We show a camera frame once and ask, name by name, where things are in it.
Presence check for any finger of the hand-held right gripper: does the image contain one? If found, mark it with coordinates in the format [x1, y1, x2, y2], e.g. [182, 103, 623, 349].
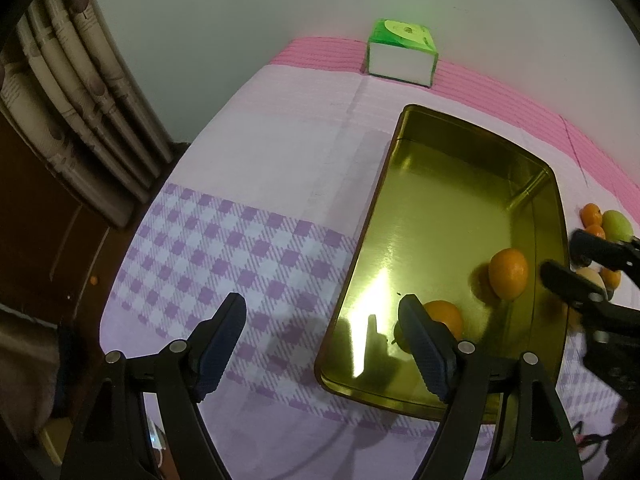
[570, 230, 640, 273]
[540, 260, 640, 333]

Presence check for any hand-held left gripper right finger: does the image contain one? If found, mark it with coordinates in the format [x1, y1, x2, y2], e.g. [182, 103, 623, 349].
[397, 294, 586, 480]

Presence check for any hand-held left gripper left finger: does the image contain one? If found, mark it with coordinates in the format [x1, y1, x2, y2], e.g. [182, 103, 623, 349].
[60, 292, 247, 480]

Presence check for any pale yellow fruit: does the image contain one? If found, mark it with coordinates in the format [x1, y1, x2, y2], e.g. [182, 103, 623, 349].
[575, 267, 615, 301]

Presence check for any green pear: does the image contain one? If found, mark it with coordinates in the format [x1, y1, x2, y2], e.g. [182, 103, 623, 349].
[601, 210, 636, 243]

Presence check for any gold metal tin box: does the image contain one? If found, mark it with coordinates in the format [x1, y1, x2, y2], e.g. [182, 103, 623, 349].
[314, 105, 571, 423]

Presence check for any pink checkered blanket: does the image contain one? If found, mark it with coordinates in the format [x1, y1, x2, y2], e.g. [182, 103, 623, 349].
[100, 36, 640, 480]

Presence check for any brown wooden cabinet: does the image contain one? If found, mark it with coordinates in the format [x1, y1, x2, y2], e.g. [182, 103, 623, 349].
[0, 110, 171, 321]

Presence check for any green tissue box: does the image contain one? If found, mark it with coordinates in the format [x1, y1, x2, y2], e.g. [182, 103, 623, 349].
[366, 18, 439, 89]

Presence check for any patterned beige curtain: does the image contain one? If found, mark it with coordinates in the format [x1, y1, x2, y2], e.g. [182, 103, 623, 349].
[0, 0, 176, 231]

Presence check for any black cable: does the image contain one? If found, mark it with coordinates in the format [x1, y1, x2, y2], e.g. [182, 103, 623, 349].
[572, 420, 616, 461]

